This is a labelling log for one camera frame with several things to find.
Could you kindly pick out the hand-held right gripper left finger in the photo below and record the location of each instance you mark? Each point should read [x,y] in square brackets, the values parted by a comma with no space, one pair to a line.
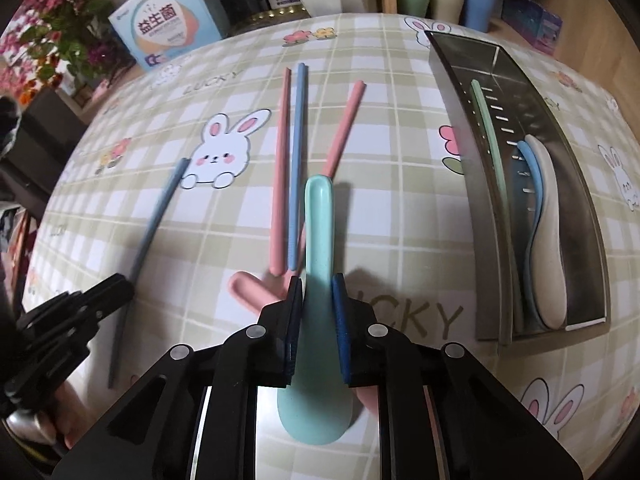
[295,330]

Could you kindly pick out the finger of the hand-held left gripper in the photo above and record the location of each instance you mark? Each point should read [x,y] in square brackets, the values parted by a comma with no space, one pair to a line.
[107,292]

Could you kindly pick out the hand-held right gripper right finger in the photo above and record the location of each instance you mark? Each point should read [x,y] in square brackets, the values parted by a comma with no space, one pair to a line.
[342,330]

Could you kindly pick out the pink spoon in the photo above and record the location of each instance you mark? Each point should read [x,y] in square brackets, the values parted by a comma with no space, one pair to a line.
[250,287]

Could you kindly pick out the blue chopstick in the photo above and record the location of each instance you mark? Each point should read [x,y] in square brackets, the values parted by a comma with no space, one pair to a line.
[162,210]
[297,170]

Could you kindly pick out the teal green spoon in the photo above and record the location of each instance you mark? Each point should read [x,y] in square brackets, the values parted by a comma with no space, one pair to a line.
[317,230]

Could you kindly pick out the cream white spoon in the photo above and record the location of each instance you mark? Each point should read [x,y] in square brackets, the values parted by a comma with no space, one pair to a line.
[547,240]

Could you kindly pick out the dark blue spoon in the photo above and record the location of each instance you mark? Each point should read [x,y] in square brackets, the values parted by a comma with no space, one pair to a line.
[530,175]

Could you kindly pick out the green chopstick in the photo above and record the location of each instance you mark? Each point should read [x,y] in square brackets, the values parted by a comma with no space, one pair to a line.
[487,130]

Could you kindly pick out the stainless steel tray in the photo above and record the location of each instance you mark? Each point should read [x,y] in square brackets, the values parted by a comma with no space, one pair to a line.
[575,200]

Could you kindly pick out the person's left hand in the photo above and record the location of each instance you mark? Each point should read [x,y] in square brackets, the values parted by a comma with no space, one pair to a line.
[72,415]

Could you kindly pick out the plaid bunny print tablecloth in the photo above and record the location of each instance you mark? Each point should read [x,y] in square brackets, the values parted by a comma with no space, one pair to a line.
[400,210]

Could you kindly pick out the black chair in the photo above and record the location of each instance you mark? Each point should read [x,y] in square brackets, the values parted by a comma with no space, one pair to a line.
[45,130]

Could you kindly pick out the pink flowering plant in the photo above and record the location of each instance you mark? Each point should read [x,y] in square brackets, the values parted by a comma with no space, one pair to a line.
[60,25]

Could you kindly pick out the light blue printed box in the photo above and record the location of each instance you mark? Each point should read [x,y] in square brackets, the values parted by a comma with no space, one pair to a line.
[160,25]

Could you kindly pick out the gold round tray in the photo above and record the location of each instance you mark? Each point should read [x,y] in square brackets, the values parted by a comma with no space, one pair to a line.
[277,16]

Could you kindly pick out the blue cup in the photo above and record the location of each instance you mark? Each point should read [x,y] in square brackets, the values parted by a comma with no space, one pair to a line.
[481,7]

